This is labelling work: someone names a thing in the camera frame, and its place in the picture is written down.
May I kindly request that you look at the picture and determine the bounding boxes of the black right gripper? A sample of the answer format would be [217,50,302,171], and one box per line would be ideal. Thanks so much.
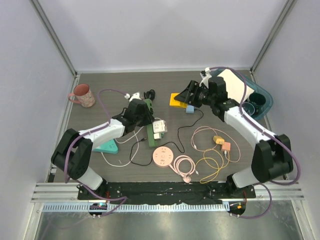
[175,80,216,108]

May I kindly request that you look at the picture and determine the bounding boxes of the light blue charger plug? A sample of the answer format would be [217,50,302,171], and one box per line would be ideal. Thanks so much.
[185,105,195,114]

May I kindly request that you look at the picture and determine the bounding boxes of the yellow cube socket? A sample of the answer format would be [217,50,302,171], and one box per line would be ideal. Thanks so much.
[169,93,188,109]

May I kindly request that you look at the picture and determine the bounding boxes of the white cube adapter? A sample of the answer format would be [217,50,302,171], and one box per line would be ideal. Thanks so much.
[152,120,168,134]

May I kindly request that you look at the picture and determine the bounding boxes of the small white charger plug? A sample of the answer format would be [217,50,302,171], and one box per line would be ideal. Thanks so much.
[153,133,162,140]

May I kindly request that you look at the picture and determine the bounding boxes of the green power strip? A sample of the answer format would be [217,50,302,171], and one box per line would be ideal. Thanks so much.
[144,98,165,148]

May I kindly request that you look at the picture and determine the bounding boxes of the teal triangular socket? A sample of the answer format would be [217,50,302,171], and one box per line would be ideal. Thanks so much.
[92,139,119,154]

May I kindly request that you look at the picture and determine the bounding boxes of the pink round socket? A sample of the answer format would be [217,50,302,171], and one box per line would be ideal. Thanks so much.
[152,146,174,168]

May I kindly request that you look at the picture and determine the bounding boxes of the yellow charger plug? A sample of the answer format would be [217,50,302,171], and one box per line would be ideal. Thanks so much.
[213,135,225,145]

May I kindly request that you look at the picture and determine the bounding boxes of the pink charger plug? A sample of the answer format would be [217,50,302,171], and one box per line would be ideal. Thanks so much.
[220,141,231,154]

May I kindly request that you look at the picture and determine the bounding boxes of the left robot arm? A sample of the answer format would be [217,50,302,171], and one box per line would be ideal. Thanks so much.
[51,98,155,200]

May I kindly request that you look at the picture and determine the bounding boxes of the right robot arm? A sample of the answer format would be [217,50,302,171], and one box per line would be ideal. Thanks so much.
[174,77,294,198]

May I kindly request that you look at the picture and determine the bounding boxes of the white paper pad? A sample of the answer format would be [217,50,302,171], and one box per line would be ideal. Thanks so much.
[217,69,245,103]

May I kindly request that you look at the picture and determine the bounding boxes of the clear glass cup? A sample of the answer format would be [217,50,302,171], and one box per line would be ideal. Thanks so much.
[242,101,256,116]

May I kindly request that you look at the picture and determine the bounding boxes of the pink floral mug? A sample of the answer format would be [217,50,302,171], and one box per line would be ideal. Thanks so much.
[68,83,96,108]

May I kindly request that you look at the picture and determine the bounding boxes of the dark green cup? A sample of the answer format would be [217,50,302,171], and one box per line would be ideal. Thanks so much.
[248,92,267,111]

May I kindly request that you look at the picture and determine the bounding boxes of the teal plastic tray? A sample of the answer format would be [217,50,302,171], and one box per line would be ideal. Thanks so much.
[211,68,274,121]

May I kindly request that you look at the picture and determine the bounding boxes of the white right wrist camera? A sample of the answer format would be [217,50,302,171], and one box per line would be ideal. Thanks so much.
[200,67,212,88]

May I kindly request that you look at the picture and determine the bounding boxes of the white usb cable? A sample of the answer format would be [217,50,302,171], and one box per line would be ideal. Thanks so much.
[101,117,163,167]

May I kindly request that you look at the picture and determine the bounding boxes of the black usb cable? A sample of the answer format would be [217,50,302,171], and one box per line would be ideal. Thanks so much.
[129,109,204,166]

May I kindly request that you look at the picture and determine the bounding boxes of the pink cable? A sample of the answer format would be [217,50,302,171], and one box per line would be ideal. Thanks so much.
[172,125,242,184]

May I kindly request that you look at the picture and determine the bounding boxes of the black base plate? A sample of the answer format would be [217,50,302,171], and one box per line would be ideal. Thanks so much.
[77,181,256,205]

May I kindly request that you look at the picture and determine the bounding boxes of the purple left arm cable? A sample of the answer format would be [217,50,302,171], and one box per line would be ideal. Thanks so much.
[63,89,131,216]

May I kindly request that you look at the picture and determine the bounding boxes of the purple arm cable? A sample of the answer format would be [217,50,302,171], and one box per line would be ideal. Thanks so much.
[209,66,302,221]
[63,89,131,216]

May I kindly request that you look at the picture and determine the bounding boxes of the white cable duct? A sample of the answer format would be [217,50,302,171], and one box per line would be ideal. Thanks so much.
[42,202,230,213]

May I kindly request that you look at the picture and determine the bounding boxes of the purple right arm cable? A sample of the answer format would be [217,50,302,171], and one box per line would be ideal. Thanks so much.
[209,66,302,221]

